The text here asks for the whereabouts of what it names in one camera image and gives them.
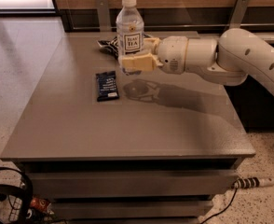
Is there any orange snack packet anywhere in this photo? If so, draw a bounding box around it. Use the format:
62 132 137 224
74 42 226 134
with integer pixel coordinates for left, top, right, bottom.
30 197 52 215

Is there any white striped power strip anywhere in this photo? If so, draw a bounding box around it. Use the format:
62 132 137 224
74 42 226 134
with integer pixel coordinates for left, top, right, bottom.
232 177 274 189

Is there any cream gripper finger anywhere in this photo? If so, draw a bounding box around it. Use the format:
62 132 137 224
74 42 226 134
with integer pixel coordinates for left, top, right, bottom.
144 37 161 52
118 53 160 73

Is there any grey drawer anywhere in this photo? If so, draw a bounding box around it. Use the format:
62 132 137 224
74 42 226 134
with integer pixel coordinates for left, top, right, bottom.
51 201 212 219
29 170 238 199

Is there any black power cable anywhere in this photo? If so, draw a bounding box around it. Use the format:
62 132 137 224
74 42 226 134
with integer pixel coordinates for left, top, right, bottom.
199 187 239 224

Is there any grey metal bracket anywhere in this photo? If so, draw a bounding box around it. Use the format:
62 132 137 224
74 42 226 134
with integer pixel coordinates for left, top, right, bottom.
96 0 111 32
228 0 250 29

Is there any black wire basket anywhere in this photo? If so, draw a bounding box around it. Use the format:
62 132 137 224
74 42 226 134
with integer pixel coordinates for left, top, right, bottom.
0 166 34 224

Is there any dark blue snack bar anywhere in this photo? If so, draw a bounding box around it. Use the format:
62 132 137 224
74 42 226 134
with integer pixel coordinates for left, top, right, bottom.
96 71 119 102

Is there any lower grey drawer front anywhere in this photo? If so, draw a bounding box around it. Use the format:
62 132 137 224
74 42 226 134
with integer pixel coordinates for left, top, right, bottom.
51 201 212 219

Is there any clear plastic water bottle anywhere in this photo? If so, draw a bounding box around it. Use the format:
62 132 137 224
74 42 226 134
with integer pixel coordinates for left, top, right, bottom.
116 0 144 75

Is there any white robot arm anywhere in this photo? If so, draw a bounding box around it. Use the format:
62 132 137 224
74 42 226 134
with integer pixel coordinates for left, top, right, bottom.
118 28 274 96

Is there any left grey metal bracket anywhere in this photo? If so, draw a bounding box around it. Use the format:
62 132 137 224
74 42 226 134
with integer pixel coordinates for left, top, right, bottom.
96 0 111 32

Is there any right grey metal bracket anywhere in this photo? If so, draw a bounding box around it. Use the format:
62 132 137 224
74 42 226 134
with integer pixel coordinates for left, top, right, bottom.
228 0 250 29

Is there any blue chip bag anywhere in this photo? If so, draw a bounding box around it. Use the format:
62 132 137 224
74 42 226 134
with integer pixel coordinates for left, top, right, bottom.
98 34 151 59

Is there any upper grey drawer front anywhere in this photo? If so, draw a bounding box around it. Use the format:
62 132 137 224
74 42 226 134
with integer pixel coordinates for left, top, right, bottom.
29 170 238 199

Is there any grey drawer cabinet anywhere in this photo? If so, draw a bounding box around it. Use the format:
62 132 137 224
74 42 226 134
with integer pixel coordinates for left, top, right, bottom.
1 35 255 224

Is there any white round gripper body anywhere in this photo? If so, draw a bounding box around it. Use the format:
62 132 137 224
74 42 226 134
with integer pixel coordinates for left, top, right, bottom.
158 36 188 75

